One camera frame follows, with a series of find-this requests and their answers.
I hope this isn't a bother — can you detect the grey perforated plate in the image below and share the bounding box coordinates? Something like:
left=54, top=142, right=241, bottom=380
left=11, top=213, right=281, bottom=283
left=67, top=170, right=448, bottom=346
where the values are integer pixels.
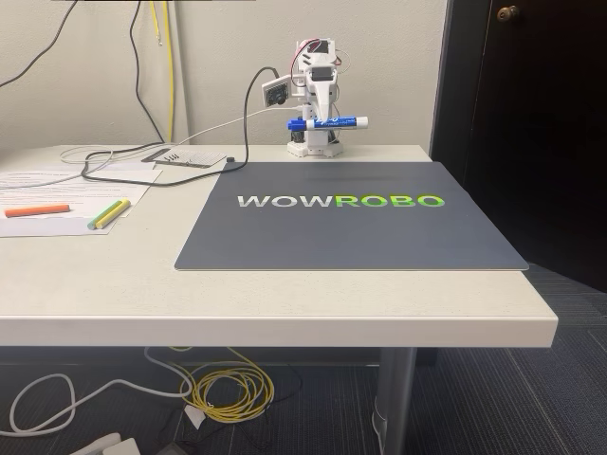
left=141, top=147, right=228, bottom=170

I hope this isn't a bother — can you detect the white power strip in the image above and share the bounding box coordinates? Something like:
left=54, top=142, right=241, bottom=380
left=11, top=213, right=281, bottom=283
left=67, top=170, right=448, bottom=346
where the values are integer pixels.
left=70, top=431, right=141, bottom=455

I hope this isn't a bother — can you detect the grey wall cable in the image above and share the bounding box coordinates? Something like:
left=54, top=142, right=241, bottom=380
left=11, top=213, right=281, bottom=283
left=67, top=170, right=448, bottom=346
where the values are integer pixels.
left=0, top=0, right=80, bottom=90

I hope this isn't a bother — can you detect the white cable on table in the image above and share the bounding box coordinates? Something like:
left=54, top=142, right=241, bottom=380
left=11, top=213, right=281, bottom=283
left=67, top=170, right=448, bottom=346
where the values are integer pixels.
left=0, top=107, right=301, bottom=191

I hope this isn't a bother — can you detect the printed paper sheet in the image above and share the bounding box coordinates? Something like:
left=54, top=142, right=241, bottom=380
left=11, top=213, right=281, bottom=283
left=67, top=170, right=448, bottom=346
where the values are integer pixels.
left=0, top=169, right=153, bottom=222

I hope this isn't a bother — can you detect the black camera cable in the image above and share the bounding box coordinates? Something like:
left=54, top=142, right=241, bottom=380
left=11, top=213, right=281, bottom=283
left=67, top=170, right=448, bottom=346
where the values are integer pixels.
left=81, top=0, right=281, bottom=187

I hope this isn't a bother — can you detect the plain white paper sheet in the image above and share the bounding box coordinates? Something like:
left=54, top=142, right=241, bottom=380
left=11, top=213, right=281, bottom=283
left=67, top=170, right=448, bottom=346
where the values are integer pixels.
left=0, top=208, right=137, bottom=239
left=56, top=162, right=165, bottom=187

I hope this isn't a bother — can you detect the blue dry erase marker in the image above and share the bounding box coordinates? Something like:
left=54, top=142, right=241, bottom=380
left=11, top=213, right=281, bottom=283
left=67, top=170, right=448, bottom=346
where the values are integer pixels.
left=285, top=115, right=370, bottom=133

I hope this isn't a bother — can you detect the white floor cable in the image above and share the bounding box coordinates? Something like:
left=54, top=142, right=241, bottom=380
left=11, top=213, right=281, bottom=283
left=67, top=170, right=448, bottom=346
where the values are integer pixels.
left=9, top=347, right=193, bottom=435

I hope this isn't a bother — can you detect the long yellow wall cable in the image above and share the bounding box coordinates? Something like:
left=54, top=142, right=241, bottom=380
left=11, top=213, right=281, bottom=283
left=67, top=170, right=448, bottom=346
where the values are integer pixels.
left=162, top=0, right=175, bottom=143

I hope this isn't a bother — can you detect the dark door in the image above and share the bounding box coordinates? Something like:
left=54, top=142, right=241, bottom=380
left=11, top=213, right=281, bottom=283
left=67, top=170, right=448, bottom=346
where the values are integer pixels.
left=429, top=0, right=607, bottom=295

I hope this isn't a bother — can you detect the coiled yellow floor cable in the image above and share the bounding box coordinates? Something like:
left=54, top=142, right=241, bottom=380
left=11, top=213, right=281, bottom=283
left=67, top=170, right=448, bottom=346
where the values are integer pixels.
left=168, top=345, right=276, bottom=424

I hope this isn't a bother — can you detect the short yellow wall wire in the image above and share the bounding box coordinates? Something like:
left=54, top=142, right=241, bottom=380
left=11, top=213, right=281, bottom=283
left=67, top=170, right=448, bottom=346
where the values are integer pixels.
left=149, top=0, right=165, bottom=47

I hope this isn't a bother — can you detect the grey metal table leg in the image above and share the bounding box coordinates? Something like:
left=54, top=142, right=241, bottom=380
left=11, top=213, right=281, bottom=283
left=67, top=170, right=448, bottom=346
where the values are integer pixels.
left=372, top=348, right=418, bottom=455

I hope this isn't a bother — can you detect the green marker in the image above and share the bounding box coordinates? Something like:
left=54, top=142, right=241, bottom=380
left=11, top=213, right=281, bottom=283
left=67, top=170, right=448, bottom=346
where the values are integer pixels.
left=86, top=199, right=123, bottom=231

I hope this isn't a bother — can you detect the dark WOWROBO mat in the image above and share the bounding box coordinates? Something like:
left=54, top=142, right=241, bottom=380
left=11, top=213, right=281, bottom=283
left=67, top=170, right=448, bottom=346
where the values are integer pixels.
left=174, top=161, right=530, bottom=272

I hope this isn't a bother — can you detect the orange marker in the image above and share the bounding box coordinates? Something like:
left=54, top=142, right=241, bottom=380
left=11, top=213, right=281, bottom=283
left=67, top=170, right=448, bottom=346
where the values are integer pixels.
left=4, top=204, right=71, bottom=219

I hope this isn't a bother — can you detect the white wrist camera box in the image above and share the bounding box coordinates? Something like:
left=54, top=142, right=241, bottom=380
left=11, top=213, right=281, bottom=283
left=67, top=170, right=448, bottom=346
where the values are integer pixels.
left=261, top=74, right=291, bottom=108

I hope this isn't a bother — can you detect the yellow marker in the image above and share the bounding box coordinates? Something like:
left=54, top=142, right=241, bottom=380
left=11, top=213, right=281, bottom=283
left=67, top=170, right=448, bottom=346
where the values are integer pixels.
left=94, top=199, right=132, bottom=232

